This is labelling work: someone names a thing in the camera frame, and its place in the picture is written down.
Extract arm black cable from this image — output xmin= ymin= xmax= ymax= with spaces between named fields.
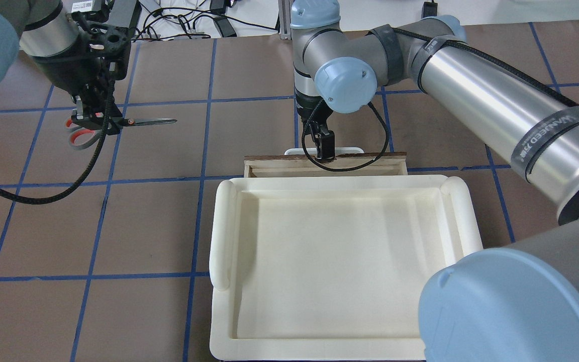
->
xmin=301 ymin=98 xmax=391 ymax=172
xmin=0 ymin=10 xmax=119 ymax=205

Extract brown wooden drawer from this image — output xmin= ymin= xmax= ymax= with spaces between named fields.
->
xmin=244 ymin=152 xmax=408 ymax=178

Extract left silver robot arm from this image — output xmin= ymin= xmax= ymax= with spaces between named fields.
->
xmin=0 ymin=1 xmax=140 ymax=135

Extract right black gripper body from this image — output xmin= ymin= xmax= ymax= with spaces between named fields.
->
xmin=295 ymin=93 xmax=331 ymax=134

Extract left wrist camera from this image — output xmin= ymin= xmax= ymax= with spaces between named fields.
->
xmin=69 ymin=1 xmax=142 ymax=59

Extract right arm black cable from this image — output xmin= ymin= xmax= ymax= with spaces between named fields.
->
xmin=301 ymin=98 xmax=391 ymax=172

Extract white plastic tray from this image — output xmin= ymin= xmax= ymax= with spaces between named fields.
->
xmin=209 ymin=174 xmax=483 ymax=360

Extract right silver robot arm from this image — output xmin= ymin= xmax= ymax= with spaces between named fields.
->
xmin=289 ymin=1 xmax=579 ymax=361

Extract orange grey scissors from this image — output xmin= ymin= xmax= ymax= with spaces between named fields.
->
xmin=65 ymin=117 xmax=177 ymax=150

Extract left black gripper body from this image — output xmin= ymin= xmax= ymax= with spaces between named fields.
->
xmin=43 ymin=43 xmax=119 ymax=109

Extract white drawer handle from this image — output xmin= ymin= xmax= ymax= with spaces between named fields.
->
xmin=284 ymin=147 xmax=364 ymax=155

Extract black power adapter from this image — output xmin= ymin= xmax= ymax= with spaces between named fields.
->
xmin=212 ymin=16 xmax=238 ymax=38

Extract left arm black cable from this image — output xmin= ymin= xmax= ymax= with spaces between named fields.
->
xmin=0 ymin=10 xmax=119 ymax=205

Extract aluminium frame post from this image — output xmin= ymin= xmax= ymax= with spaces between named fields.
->
xmin=278 ymin=0 xmax=294 ymax=40

